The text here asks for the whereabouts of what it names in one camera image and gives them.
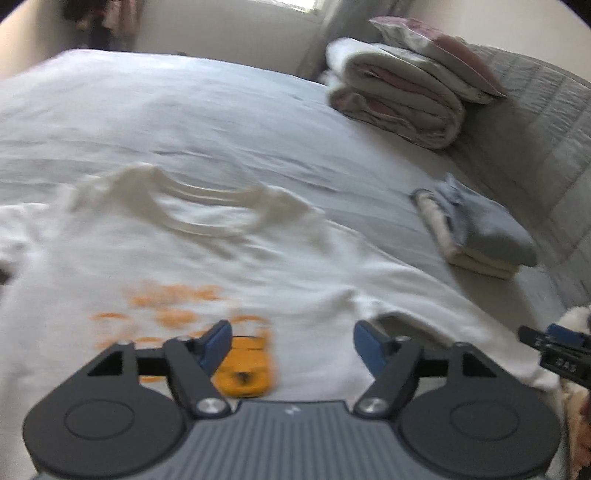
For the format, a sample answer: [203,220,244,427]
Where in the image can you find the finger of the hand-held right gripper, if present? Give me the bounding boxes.
[519,324,583,347]

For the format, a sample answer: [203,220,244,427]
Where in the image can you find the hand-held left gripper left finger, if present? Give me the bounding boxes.
[87,319,234,420]

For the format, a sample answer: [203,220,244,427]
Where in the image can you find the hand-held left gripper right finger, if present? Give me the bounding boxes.
[353,320,500,420]

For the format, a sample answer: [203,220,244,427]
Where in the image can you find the white t-shirt with orange print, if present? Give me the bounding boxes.
[0,164,561,418]

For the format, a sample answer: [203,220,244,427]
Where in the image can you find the white plush toy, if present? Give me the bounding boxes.
[556,305,591,334]

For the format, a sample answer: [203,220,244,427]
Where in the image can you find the folded cream garment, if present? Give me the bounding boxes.
[416,189,522,280]

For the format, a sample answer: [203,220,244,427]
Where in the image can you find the folded grey sweater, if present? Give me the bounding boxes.
[411,174,539,268]

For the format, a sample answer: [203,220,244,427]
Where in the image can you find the grey padded headboard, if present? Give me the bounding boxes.
[443,44,591,317]

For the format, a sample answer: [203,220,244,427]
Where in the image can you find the rolled grey pink comforter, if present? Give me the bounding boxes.
[325,38,466,151]

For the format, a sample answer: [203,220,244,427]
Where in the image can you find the pink grey pillow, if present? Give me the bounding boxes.
[369,16,509,104]

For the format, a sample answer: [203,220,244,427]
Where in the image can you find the hanging pink garment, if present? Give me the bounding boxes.
[102,0,140,38]

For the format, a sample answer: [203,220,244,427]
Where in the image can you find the hanging dark jacket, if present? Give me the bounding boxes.
[62,0,108,29]

